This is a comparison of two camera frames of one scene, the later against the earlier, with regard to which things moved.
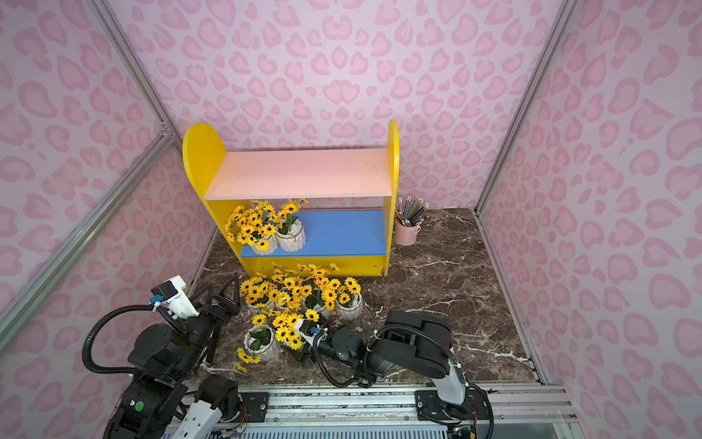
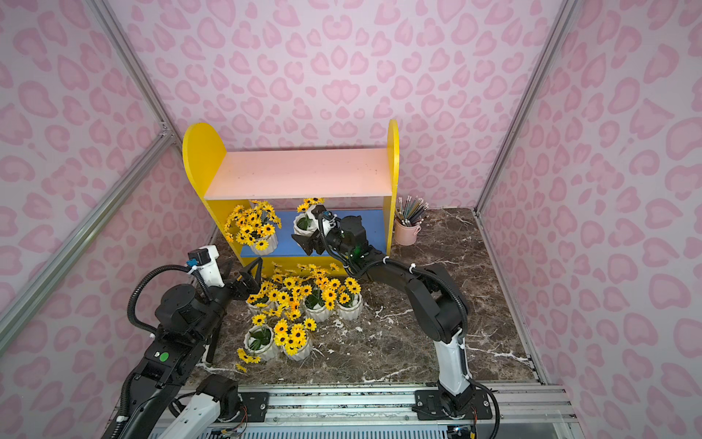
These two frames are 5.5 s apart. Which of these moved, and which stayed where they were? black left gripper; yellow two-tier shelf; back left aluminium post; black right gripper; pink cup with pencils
Moved: black right gripper; black left gripper
Stayed: pink cup with pencils; yellow two-tier shelf; back left aluminium post
